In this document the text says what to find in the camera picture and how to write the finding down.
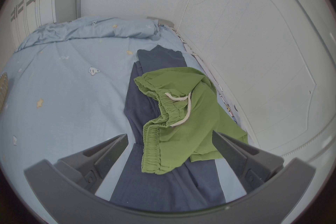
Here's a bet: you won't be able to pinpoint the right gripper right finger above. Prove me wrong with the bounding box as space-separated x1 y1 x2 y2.
212 130 285 192

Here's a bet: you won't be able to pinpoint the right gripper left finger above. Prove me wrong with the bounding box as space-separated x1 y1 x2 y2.
54 134 128 193

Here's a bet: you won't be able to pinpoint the green shorts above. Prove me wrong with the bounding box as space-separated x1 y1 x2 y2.
134 67 249 175

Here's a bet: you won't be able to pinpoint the dark blue T-shirt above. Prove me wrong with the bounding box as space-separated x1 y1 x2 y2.
109 45 227 213

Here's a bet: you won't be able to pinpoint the pale blue quilt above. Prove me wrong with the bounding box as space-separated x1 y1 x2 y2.
17 17 161 51

